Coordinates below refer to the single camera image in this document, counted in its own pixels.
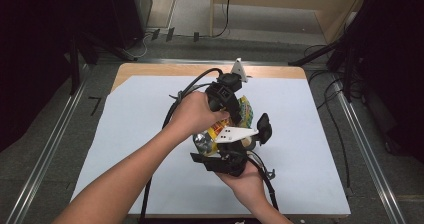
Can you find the black stand leg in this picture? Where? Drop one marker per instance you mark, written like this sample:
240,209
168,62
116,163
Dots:
313,54

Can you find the person's right hand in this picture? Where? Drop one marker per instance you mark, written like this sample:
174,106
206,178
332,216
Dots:
248,185

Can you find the metal floor rail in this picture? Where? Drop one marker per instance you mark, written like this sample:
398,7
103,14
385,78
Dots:
366,150
46,157

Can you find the black metal stand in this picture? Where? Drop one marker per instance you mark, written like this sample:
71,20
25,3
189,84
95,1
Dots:
75,64

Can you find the light wooden furniture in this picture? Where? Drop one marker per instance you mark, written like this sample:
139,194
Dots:
336,4

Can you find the glass jar with black lid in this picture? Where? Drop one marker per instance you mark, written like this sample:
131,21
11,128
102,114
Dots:
264,128

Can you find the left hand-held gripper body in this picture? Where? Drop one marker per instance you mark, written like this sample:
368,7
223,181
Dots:
221,94

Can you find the black cabinet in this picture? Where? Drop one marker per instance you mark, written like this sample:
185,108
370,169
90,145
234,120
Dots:
128,14

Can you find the person's left hand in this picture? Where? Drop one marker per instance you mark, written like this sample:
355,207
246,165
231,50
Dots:
193,114

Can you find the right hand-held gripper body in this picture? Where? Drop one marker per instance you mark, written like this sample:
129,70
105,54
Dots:
233,157

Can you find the yellow green food pouch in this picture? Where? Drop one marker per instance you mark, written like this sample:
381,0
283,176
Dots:
246,112

